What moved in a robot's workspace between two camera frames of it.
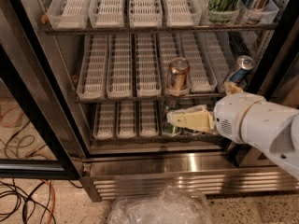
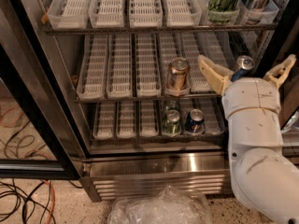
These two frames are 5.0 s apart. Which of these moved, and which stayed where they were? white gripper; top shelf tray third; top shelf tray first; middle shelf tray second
Moved: white gripper
Stayed: top shelf tray first; middle shelf tray second; top shelf tray third
